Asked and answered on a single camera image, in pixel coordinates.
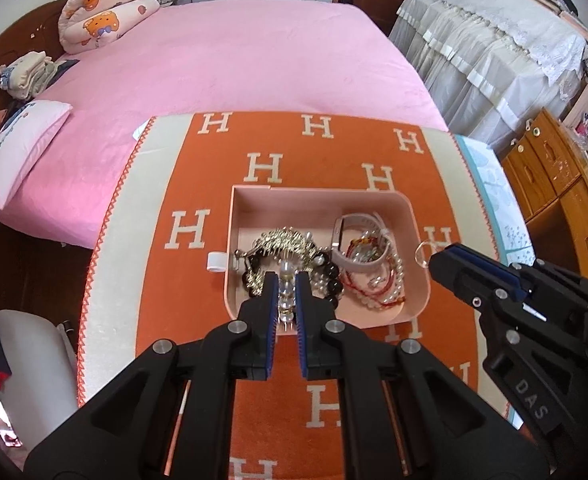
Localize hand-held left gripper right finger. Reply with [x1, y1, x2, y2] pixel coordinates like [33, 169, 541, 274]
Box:
[295, 271, 550, 480]

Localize folded cartoon quilt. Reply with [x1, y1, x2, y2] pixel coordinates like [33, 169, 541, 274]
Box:
[58, 0, 161, 55]

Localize black bead bracelet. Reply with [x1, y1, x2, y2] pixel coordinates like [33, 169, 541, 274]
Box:
[241, 252, 345, 311]

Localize stack of books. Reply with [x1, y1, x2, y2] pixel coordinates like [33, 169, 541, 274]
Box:
[519, 0, 588, 46]

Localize white lace covered piano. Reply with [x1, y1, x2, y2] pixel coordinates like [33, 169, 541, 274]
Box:
[389, 0, 588, 148]

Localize dark blue folded cloth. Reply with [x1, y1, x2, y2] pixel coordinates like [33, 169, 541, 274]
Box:
[49, 58, 81, 83]

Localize white pillow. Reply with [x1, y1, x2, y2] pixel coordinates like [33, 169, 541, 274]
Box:
[0, 100, 73, 210]

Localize wooden headboard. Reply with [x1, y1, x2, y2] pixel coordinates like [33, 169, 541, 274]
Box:
[0, 0, 72, 161]

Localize folded beige clothes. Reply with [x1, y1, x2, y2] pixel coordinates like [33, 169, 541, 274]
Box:
[0, 51, 55, 101]

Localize pink bed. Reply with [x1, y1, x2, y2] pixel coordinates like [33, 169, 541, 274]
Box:
[0, 0, 450, 251]

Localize pink jewelry tray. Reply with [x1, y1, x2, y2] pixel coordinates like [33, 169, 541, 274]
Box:
[222, 185, 431, 330]

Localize pink watch band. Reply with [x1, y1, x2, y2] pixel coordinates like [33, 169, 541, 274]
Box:
[330, 212, 392, 273]

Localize orange letter-print blanket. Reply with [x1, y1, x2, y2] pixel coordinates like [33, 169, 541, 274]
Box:
[76, 110, 512, 480]

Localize light blue printed tablecloth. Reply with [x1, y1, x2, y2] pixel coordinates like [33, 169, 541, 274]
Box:
[454, 134, 532, 271]

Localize gold rhinestone ornament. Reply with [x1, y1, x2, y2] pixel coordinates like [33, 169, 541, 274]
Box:
[251, 227, 320, 261]

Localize red string bracelet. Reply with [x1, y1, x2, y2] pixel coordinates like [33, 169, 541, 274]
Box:
[339, 232, 407, 308]

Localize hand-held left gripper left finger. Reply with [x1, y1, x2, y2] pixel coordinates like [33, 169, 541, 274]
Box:
[24, 271, 281, 480]

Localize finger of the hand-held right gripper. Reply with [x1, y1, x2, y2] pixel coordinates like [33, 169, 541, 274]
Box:
[446, 243, 588, 316]
[429, 251, 588, 358]

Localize thin metal ring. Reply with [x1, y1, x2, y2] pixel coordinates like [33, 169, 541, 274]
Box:
[414, 241, 437, 266]

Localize clear crystal bead bracelet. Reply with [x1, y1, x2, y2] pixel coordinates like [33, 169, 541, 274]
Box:
[276, 257, 297, 333]

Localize pearl bracelet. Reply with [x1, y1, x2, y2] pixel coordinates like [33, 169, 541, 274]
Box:
[314, 252, 407, 311]

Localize wooden dresser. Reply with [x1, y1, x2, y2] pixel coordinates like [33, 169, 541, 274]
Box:
[499, 107, 588, 306]

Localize white chair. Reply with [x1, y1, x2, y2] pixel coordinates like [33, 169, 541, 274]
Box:
[0, 310, 82, 451]

